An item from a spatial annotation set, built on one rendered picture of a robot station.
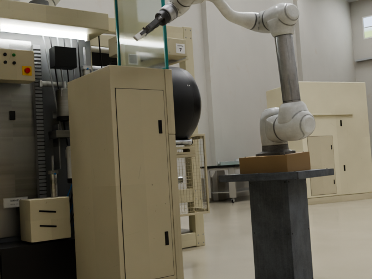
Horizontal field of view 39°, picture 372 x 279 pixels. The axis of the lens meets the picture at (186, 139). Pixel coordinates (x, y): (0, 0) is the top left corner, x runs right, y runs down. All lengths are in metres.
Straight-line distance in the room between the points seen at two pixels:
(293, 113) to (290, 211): 0.55
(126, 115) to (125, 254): 0.72
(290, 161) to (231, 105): 8.87
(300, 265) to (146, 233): 0.90
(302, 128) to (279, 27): 0.57
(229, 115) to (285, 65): 8.77
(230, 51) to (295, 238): 9.32
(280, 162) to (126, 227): 0.91
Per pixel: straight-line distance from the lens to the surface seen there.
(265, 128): 3.06
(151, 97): 2.88
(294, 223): 3.03
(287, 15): 2.92
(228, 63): 11.93
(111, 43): 4.28
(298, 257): 3.07
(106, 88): 2.80
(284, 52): 2.95
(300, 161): 3.07
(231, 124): 11.69
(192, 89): 3.81
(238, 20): 3.03
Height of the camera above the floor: 0.70
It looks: 3 degrees up
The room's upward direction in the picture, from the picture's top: 3 degrees counter-clockwise
